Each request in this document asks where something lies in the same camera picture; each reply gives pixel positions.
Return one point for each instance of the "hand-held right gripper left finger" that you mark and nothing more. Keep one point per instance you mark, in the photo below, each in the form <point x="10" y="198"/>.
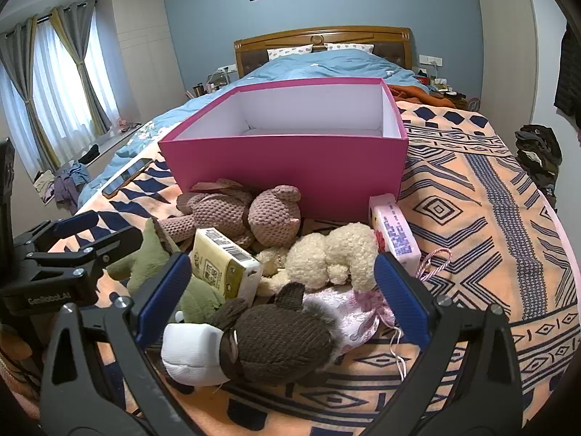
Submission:
<point x="163" y="290"/>

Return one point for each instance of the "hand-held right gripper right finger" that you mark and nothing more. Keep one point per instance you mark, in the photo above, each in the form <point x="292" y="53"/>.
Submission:
<point x="399" y="290"/>

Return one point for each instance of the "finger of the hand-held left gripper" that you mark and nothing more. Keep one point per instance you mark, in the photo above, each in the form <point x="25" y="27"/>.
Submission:
<point x="118" y="240"/>
<point x="75" y="225"/>

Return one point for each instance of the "green plush frog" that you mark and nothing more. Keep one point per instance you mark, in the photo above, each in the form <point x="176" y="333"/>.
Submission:
<point x="150" y="259"/>

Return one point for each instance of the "pink tissue pack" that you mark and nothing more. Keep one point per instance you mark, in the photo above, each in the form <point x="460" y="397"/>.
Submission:
<point x="395" y="231"/>

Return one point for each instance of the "yellow tissue pack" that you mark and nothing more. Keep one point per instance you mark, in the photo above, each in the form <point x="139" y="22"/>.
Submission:
<point x="222" y="263"/>

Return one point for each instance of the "cream plush rabbit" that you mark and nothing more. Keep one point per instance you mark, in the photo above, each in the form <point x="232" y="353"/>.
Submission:
<point x="317" y="254"/>

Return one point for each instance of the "brown knitted plush toy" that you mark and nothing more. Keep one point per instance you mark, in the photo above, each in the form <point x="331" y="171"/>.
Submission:
<point x="281" y="336"/>

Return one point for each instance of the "pink knitted teddy bear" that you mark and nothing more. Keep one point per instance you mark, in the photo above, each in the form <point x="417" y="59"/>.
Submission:
<point x="272" y="213"/>

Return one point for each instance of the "pink storage box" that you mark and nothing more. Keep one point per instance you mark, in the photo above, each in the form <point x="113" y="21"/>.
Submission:
<point x="281" y="168"/>

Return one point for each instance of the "pile of clothes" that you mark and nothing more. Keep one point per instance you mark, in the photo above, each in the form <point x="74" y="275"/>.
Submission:
<point x="68" y="181"/>

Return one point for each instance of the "smartphone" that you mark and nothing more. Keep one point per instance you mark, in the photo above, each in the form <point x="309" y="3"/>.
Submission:
<point x="127" y="175"/>

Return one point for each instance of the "black cloth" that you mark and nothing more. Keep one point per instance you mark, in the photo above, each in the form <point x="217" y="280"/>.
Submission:
<point x="88" y="154"/>

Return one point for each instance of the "orange patterned blanket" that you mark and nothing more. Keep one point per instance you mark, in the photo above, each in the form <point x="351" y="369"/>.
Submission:
<point x="476" y="236"/>

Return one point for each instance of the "small pink object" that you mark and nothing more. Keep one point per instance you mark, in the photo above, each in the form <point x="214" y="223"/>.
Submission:
<point x="122" y="123"/>

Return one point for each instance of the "white sheer curtain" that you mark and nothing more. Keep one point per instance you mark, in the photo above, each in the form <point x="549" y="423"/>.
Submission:
<point x="54" y="81"/>

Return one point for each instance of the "grey curtain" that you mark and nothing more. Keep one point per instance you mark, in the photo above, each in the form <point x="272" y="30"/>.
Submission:
<point x="79" y="36"/>
<point x="18" y="63"/>

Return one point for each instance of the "cluttered bedside table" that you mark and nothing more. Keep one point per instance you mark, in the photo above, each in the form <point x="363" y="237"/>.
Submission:
<point x="211" y="84"/>

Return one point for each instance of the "beige wardrobe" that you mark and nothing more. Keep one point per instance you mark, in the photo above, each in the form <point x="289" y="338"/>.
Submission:
<point x="140" y="45"/>

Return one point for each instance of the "dark clothes pile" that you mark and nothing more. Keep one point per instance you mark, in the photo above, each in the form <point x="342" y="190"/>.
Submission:
<point x="538" y="154"/>

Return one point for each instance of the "orange brown garment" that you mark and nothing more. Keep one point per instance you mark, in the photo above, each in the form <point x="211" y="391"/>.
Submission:
<point x="417" y="95"/>

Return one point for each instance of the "wooden nightstand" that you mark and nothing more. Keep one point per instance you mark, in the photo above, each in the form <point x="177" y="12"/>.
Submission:
<point x="447" y="100"/>

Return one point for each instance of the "curtain rod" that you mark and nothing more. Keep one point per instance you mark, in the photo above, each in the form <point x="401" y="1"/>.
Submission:
<point x="45" y="17"/>

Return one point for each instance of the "blue floral duvet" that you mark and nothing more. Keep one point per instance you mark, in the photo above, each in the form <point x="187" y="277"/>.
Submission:
<point x="327" y="66"/>

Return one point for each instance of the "white patterned pillow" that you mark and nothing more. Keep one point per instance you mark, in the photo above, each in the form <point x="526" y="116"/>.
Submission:
<point x="290" y="52"/>
<point x="349" y="47"/>

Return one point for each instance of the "wooden bed headboard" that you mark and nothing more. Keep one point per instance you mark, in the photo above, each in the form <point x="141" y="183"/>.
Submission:
<point x="317" y="36"/>

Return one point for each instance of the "hanging dark garment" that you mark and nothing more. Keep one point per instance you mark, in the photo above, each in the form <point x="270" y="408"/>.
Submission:
<point x="569" y="77"/>

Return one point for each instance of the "white wall socket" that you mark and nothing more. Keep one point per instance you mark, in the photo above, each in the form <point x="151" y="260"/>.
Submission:
<point x="227" y="69"/>
<point x="430" y="59"/>

